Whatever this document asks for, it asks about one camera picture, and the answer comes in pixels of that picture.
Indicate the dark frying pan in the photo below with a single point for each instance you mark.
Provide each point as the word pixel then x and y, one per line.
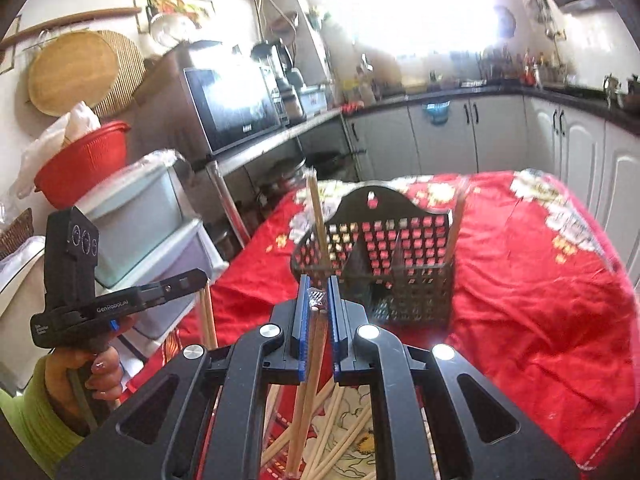
pixel 327 160

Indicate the brown wicker basket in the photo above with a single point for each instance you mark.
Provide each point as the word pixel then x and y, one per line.
pixel 15 232

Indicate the blue wall plate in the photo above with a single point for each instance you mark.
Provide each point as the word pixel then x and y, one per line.
pixel 505 22

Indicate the red floral tablecloth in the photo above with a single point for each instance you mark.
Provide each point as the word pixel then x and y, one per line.
pixel 525 310

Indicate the long wooden rolling pin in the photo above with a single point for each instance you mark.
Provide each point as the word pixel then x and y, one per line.
pixel 75 17

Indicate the round metal lid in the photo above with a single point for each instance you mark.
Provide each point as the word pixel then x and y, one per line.
pixel 167 27

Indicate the metal kettle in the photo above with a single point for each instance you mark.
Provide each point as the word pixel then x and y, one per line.
pixel 612 89

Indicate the white kitchen cabinets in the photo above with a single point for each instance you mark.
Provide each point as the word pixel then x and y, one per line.
pixel 500 135

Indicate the white plastic container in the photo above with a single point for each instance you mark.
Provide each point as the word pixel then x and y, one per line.
pixel 312 100

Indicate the white plastic bag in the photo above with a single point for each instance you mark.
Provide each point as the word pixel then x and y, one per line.
pixel 50 140

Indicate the pile of wooden chopsticks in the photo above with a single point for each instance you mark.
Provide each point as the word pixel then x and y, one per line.
pixel 345 440

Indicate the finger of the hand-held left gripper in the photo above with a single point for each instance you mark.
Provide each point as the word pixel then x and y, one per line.
pixel 175 285

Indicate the translucent plastic storage box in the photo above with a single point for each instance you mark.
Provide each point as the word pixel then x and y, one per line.
pixel 185 255

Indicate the steel kitchen table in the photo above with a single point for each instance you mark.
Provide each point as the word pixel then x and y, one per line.
pixel 280 135

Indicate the blue hanging cloth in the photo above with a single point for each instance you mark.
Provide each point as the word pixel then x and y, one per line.
pixel 435 112

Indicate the metal cooking pot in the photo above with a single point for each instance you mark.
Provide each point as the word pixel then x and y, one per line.
pixel 280 180

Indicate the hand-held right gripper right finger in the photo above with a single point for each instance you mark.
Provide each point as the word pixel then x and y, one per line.
pixel 336 330

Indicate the silver microwave oven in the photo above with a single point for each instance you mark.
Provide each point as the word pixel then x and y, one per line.
pixel 230 105

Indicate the round bamboo tray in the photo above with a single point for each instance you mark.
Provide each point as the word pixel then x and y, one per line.
pixel 70 72

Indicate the row of hanging kitchen utensils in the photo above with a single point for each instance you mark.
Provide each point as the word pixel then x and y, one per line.
pixel 545 15

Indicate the person's left forearm green sleeve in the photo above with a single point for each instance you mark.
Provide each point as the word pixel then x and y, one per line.
pixel 35 425

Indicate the black kitchen countertop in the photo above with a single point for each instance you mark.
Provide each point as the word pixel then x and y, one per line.
pixel 500 92

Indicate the pale blue storage box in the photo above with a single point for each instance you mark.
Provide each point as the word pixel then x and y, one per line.
pixel 140 210

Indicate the framed wall picture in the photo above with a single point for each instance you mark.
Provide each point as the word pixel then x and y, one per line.
pixel 172 7

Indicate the plastic-wrapped wooden chopstick pair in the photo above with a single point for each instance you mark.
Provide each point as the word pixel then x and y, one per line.
pixel 207 315
pixel 456 230
pixel 316 340
pixel 316 220

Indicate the black plastic utensil basket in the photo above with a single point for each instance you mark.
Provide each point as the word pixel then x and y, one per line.
pixel 400 260

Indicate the red plastic colander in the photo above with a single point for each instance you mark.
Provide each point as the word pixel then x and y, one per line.
pixel 75 165

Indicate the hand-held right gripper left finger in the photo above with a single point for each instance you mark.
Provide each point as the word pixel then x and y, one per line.
pixel 302 320

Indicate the person's left hand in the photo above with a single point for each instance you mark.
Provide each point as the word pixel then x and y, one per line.
pixel 105 367

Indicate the round woven bamboo mat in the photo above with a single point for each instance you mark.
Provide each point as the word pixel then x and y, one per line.
pixel 127 70

